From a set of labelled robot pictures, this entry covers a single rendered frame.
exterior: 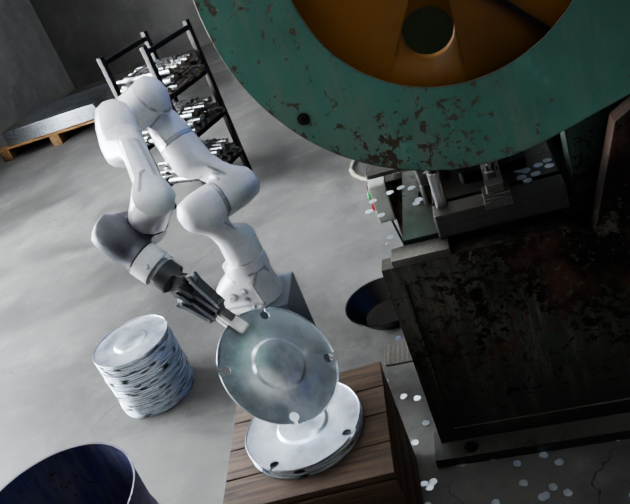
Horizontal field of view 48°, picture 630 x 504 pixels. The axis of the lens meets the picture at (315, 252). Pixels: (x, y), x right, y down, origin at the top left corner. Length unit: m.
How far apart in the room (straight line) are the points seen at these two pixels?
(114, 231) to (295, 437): 0.63
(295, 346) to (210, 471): 0.80
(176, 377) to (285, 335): 1.05
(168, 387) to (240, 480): 0.98
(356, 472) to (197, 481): 0.84
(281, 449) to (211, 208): 0.66
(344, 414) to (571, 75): 0.91
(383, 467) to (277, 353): 0.34
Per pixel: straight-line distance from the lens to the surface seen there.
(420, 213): 1.84
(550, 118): 1.34
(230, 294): 2.09
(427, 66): 1.36
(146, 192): 1.63
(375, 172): 1.80
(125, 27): 9.11
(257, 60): 1.30
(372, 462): 1.63
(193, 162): 1.97
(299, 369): 1.63
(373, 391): 1.80
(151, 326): 2.71
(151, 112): 1.95
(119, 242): 1.65
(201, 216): 1.93
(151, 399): 2.66
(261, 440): 1.76
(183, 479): 2.39
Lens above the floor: 1.50
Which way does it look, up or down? 28 degrees down
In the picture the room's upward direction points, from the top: 22 degrees counter-clockwise
